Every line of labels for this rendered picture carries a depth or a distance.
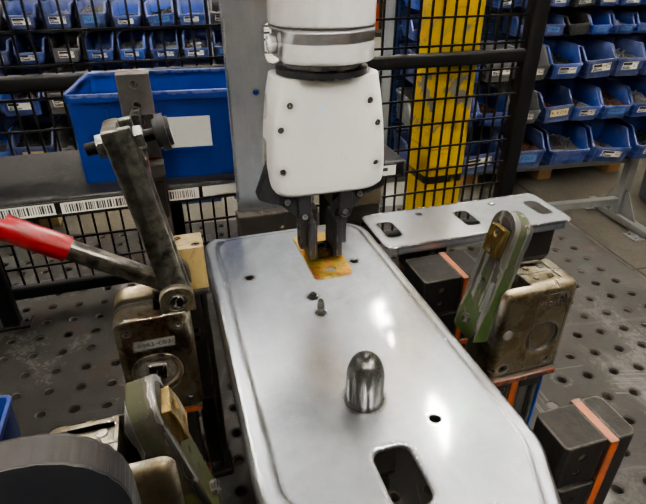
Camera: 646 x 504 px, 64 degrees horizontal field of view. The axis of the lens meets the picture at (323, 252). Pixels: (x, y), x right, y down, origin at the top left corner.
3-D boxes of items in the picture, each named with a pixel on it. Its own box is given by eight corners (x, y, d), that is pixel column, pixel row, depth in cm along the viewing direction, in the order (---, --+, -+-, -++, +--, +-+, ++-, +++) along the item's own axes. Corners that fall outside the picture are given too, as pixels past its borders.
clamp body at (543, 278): (537, 507, 67) (611, 288, 50) (457, 533, 64) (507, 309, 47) (497, 452, 75) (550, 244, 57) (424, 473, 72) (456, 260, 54)
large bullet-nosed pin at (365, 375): (387, 420, 43) (392, 362, 40) (352, 429, 43) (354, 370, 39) (373, 394, 46) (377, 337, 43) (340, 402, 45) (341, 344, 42)
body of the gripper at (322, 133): (268, 64, 37) (275, 206, 42) (399, 57, 39) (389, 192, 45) (250, 48, 43) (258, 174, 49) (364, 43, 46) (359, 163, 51)
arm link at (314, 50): (275, 33, 35) (276, 78, 37) (392, 28, 38) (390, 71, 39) (253, 20, 42) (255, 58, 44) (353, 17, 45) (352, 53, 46)
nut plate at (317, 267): (354, 274, 48) (354, 263, 47) (315, 281, 47) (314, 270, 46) (327, 233, 55) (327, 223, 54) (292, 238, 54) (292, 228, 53)
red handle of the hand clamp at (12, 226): (190, 291, 46) (-7, 224, 38) (179, 310, 46) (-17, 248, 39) (187, 267, 49) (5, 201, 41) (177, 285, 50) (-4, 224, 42)
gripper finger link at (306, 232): (282, 200, 45) (285, 265, 48) (317, 196, 45) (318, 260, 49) (274, 186, 47) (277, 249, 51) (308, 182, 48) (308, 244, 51)
